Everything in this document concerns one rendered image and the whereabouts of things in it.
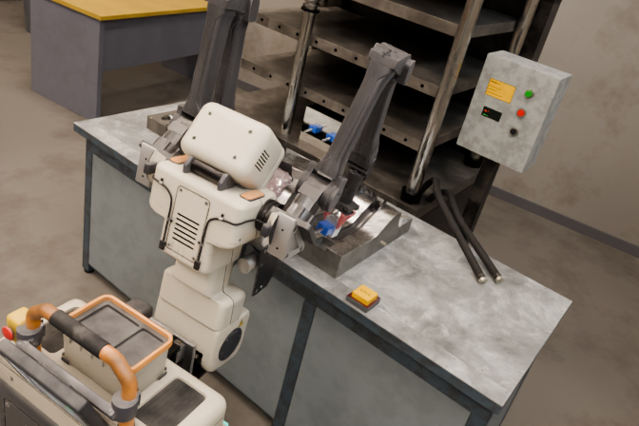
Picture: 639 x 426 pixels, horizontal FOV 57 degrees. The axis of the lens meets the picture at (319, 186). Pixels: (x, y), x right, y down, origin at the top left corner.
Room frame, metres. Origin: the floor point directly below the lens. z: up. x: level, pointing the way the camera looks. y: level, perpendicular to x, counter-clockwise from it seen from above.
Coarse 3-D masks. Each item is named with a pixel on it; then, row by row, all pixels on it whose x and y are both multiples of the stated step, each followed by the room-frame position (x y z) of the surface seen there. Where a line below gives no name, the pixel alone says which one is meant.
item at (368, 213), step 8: (360, 192) 1.95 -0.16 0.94; (368, 192) 1.95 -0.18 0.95; (376, 200) 1.91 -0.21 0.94; (384, 200) 1.92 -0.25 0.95; (336, 208) 1.87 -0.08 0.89; (368, 208) 1.88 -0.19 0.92; (376, 208) 1.97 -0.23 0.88; (320, 216) 1.81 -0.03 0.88; (360, 216) 1.84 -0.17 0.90; (368, 216) 1.84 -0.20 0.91; (352, 224) 1.80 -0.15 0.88; (360, 224) 1.81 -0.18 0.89; (344, 232) 1.74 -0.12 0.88; (352, 232) 1.74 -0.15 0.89
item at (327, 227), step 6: (330, 216) 1.64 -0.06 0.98; (324, 222) 1.62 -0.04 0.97; (330, 222) 1.62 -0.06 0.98; (336, 222) 1.62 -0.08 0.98; (318, 228) 1.57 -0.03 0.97; (324, 228) 1.58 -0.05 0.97; (330, 228) 1.59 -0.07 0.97; (324, 234) 1.58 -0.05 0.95; (330, 234) 1.60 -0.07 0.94; (336, 234) 1.63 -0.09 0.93
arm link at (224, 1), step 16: (208, 0) 1.53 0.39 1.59; (224, 0) 1.51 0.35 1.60; (240, 0) 1.55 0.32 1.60; (208, 16) 1.52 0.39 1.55; (224, 16) 1.51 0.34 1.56; (208, 32) 1.51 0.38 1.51; (224, 32) 1.53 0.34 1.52; (208, 48) 1.50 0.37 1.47; (208, 64) 1.49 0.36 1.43; (192, 80) 1.50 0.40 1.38; (208, 80) 1.50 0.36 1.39; (192, 96) 1.49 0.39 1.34; (208, 96) 1.50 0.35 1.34; (176, 112) 1.50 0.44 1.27; (192, 112) 1.47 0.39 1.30
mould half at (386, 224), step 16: (384, 208) 1.88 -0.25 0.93; (368, 224) 1.80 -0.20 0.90; (384, 224) 1.80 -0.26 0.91; (400, 224) 1.92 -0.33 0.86; (336, 240) 1.66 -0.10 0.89; (352, 240) 1.69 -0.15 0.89; (368, 240) 1.72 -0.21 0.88; (384, 240) 1.82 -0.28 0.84; (304, 256) 1.64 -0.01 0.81; (320, 256) 1.61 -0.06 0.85; (336, 256) 1.58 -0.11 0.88; (352, 256) 1.64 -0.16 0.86; (368, 256) 1.74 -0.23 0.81; (336, 272) 1.57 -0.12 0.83
